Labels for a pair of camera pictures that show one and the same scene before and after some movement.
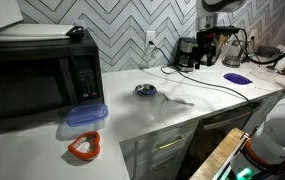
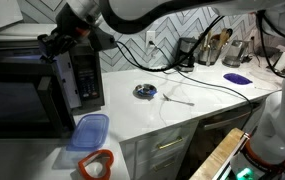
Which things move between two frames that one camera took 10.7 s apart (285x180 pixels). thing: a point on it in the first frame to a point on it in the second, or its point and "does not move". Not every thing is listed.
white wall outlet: [150, 36] does not move
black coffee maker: [186, 52] does not move
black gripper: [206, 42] to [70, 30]
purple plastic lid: [236, 78] does not move
